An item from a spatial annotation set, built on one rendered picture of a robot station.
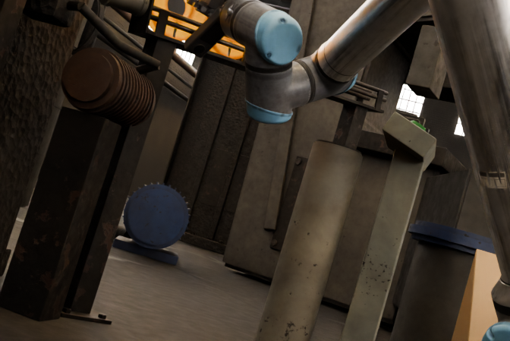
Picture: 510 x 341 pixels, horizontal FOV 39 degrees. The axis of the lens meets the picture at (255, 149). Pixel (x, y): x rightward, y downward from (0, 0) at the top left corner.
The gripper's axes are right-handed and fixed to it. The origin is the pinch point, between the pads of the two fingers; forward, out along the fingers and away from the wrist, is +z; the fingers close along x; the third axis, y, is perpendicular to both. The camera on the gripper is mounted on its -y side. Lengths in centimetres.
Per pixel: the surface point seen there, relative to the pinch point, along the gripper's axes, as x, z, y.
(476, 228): -170, 16, -26
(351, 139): -64, -2, -13
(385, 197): -46, -37, -18
